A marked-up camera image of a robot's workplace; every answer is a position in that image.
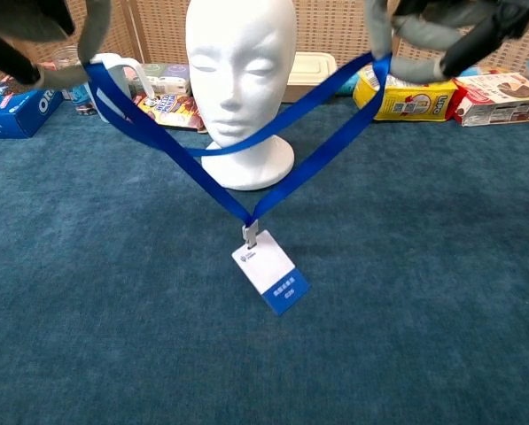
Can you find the woven folding screen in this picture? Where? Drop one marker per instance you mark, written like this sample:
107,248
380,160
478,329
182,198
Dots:
335,26

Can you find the brown chocolate cookie box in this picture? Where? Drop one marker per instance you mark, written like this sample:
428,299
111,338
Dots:
175,110

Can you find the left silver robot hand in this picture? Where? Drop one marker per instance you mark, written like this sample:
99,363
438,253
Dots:
20,31

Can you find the blue Oreo cookie box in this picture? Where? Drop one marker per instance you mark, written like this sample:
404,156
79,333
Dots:
7,115

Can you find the teal table cloth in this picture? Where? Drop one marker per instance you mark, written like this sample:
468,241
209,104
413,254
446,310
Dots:
91,310

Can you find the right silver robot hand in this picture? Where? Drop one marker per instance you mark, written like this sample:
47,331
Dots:
428,31

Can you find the red white biscuit box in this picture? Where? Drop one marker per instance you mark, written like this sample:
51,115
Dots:
499,104

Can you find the pastel tissue multipack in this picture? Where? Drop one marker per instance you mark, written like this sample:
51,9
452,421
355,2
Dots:
166,84

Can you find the pale blue plastic pitcher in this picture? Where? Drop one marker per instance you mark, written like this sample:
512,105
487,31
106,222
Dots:
115,75

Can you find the yellow Lipo snack bag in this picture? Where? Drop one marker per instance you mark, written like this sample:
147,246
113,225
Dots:
406,102

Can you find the clear snack jar blue label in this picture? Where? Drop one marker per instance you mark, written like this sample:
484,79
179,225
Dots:
80,95

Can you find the white foam mannequin head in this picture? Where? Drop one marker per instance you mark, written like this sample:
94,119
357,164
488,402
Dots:
239,66

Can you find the beige lidded lunch box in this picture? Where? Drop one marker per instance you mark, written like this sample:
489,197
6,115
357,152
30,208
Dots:
310,71

